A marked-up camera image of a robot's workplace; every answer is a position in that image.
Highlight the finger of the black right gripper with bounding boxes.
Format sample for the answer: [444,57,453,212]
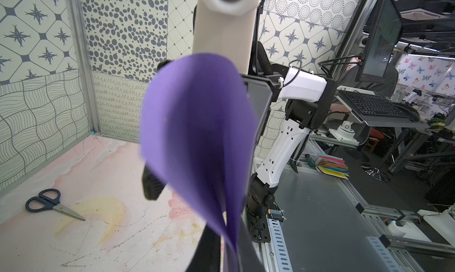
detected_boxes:
[142,165,166,201]

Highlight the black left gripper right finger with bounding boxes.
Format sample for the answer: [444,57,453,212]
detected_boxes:
[237,222,265,272]

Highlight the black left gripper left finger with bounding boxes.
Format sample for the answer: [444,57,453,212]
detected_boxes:
[186,225,221,272]

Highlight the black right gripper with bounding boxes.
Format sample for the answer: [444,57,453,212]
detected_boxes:
[241,63,289,155]

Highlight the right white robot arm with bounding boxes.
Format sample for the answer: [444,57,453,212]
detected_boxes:
[140,42,337,246]

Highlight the black keyboard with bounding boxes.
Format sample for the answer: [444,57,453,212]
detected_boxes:
[337,90,420,124]

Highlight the stack of coloured papers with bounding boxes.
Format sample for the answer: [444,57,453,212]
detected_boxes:
[315,156,349,180]

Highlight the black computer monitor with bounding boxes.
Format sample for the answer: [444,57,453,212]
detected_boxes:
[355,0,403,83]

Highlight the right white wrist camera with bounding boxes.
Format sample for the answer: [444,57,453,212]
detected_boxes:
[192,0,260,75]

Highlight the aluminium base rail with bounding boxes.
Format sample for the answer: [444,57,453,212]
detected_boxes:
[255,157,455,272]

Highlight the green handled screwdriver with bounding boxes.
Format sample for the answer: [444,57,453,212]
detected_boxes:
[305,154,316,168]

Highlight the black handled scissors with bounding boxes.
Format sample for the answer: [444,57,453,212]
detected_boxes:
[25,189,86,221]

